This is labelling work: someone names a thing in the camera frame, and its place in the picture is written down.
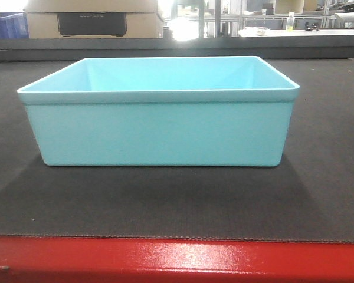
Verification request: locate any light blue plastic bin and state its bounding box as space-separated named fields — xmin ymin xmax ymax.
xmin=17 ymin=56 xmax=300 ymax=167

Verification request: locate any black conveyor belt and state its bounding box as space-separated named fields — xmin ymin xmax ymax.
xmin=0 ymin=37 xmax=354 ymax=242

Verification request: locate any white background table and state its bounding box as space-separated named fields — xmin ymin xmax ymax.
xmin=238 ymin=27 xmax=354 ymax=37

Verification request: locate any yellow liquid bottle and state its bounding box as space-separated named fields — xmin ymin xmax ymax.
xmin=286 ymin=12 xmax=294 ymax=32

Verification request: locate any large cardboard box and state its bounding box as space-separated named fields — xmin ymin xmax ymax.
xmin=25 ymin=0 xmax=163 ymax=39

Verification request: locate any blue crate in background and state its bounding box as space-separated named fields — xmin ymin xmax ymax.
xmin=0 ymin=12 xmax=29 ymax=39

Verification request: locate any red conveyor frame edge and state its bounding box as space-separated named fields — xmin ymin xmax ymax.
xmin=0 ymin=236 xmax=354 ymax=282

